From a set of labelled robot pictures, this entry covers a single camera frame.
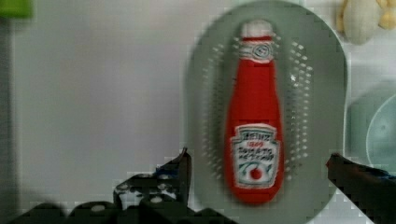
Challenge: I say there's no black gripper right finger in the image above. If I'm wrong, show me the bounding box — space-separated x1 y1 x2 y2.
326 153 396 224

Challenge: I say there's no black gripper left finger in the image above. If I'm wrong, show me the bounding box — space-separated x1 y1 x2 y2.
113 147 192 224

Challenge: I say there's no red ketchup bottle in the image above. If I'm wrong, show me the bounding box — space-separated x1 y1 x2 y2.
223 20 284 205

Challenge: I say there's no green oval strainer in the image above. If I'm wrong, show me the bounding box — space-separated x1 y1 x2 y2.
184 0 347 224

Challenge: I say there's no green round bowl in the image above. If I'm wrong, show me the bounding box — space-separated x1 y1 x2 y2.
346 81 396 175

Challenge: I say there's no green squeeze bottle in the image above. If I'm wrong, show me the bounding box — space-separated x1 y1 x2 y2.
0 0 32 19

